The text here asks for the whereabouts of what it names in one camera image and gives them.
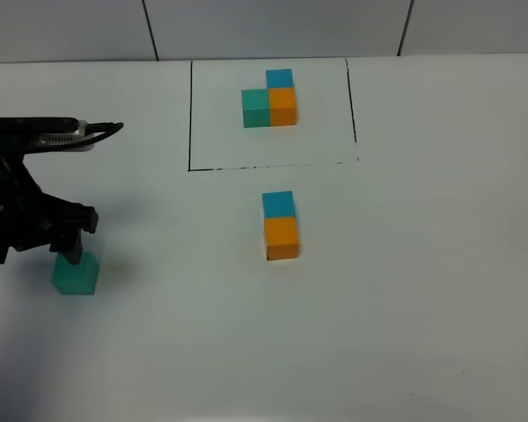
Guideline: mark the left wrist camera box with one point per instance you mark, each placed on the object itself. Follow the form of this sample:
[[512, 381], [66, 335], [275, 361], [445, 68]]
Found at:
[[23, 135]]

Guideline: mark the blue template cube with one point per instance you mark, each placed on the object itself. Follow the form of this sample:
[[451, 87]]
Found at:
[[279, 78]]

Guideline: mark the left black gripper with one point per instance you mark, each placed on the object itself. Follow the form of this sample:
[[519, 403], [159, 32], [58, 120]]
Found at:
[[30, 218]]

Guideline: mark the orange template cube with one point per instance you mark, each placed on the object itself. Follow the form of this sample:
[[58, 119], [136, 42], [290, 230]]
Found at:
[[283, 106]]

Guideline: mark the green template cube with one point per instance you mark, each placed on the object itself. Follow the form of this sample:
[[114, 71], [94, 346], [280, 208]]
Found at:
[[255, 108]]

